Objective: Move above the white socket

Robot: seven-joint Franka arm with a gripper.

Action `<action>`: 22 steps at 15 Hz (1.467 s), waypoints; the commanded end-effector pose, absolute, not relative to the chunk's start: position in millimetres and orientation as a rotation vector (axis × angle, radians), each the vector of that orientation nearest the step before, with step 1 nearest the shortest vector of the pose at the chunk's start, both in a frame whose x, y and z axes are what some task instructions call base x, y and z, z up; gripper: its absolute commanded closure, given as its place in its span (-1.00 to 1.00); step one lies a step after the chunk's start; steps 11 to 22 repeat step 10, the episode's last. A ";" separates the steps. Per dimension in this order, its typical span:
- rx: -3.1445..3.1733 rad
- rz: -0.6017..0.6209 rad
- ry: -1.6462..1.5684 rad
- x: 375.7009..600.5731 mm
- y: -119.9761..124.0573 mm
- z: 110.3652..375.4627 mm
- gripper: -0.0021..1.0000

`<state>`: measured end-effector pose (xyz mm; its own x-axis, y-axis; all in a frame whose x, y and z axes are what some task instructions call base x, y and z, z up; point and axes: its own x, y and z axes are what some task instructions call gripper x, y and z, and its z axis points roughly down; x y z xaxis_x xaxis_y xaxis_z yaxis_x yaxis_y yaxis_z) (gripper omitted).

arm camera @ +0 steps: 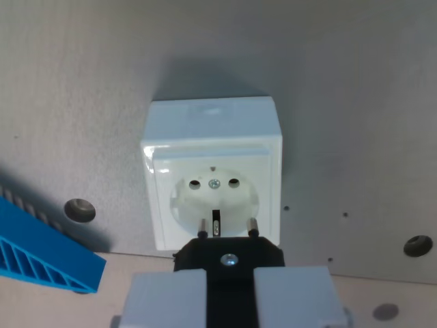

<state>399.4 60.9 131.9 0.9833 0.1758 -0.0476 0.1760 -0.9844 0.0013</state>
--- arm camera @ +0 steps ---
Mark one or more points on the black two-pin power plug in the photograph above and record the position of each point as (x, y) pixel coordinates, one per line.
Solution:
(232, 276)

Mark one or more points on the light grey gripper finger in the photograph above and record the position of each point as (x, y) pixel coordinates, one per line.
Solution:
(293, 297)
(164, 300)

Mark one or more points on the blue ribbed wedge fixture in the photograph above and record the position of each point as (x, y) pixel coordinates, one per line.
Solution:
(51, 246)

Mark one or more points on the white wall socket box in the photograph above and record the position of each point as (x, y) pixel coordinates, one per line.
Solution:
(211, 136)

